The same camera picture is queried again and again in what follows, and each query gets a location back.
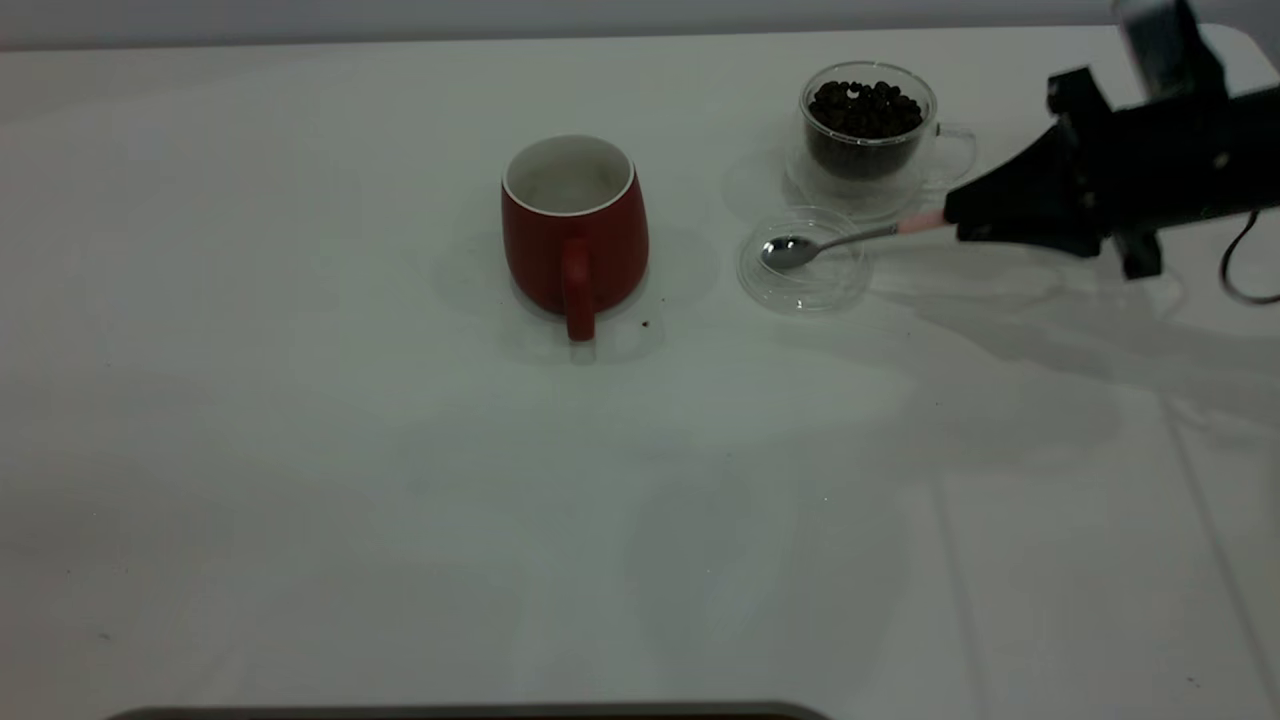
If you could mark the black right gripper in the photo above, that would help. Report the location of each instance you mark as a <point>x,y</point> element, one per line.
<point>1180,160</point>

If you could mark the red ceramic mug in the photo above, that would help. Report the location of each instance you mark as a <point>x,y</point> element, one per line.
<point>575,255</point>

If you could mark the dark coffee beans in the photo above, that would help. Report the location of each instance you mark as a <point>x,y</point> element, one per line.
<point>865,115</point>

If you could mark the clear round glass dish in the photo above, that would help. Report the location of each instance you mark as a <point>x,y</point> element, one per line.
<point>805,290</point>

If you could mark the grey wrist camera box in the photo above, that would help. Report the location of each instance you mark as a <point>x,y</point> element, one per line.
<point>1170,45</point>

